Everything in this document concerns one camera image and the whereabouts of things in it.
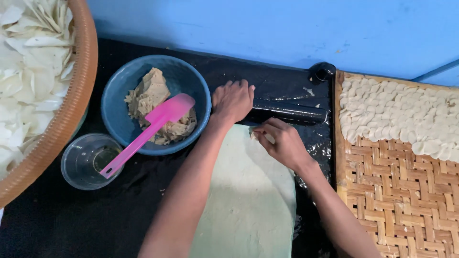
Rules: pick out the black round cap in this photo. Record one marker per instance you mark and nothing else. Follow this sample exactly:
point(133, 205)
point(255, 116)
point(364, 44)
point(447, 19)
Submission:
point(321, 71)

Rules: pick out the pink silicone spatula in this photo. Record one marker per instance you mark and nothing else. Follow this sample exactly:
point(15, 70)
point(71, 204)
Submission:
point(163, 116)

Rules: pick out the brown woven basket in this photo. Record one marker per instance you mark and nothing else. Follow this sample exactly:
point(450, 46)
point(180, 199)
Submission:
point(77, 96)

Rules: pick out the group of white dough rounds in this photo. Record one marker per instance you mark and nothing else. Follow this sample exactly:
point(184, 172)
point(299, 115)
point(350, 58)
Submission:
point(394, 114)

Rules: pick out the pale rolled dough sheet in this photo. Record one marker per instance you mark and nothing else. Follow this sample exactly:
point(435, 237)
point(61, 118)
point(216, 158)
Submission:
point(251, 204)

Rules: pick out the woven bamboo tray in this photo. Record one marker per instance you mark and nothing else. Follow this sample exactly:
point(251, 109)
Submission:
point(401, 204)

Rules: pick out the black rolling pin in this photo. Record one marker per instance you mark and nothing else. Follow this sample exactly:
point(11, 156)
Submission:
point(290, 111)

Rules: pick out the person's right hand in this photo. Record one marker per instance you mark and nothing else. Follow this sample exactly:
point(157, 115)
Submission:
point(288, 145)

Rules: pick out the person's left hand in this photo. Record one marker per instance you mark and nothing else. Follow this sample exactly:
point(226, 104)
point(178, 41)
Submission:
point(232, 104)

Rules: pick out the heap of white dough chips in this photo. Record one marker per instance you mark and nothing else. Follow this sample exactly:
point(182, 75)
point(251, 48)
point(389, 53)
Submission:
point(32, 71)

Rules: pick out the beige filling paste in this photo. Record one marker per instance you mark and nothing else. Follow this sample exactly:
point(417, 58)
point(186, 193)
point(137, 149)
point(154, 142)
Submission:
point(150, 93)

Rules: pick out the blue plastic bowl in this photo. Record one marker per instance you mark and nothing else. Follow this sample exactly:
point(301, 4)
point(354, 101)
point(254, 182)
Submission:
point(186, 80)

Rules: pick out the clear plastic cup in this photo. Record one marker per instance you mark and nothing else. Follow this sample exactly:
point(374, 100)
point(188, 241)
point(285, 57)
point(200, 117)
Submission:
point(80, 165)

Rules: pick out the black plastic table sheet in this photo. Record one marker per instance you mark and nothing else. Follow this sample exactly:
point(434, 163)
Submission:
point(89, 222)

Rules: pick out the white dough scrap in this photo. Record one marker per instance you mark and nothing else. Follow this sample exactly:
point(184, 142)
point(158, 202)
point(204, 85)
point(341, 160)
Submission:
point(308, 91)

